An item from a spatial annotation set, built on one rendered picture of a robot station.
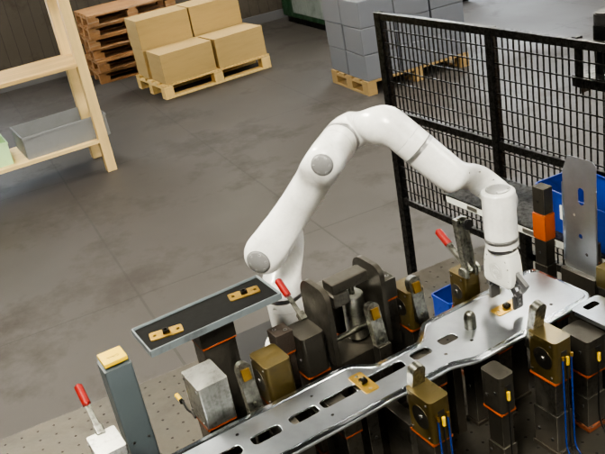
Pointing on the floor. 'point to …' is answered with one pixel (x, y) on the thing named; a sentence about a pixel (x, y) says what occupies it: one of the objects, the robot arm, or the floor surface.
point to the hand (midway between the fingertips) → (506, 297)
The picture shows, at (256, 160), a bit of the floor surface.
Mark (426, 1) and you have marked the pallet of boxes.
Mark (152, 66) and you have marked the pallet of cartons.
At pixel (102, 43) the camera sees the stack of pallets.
